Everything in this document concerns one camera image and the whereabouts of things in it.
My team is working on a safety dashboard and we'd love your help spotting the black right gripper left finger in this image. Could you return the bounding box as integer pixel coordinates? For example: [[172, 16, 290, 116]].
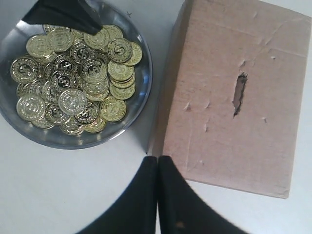
[[79, 156, 157, 234]]

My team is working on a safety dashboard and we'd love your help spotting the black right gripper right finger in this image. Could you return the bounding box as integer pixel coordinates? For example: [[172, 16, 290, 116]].
[[158, 156, 245, 234]]

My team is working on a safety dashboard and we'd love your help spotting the brown cardboard coin box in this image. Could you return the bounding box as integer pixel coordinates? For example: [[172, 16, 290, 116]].
[[147, 0, 312, 199]]

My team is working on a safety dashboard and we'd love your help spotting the round silver metal plate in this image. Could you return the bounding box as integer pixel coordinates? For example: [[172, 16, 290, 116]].
[[0, 0, 154, 150]]

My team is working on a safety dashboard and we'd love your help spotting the pale shiny coin pile centre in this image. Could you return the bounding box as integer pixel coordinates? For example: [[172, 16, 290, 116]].
[[58, 89, 88, 116]]

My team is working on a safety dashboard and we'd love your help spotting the gold coin front of pile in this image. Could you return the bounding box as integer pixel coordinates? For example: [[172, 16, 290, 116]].
[[16, 94, 46, 121]]

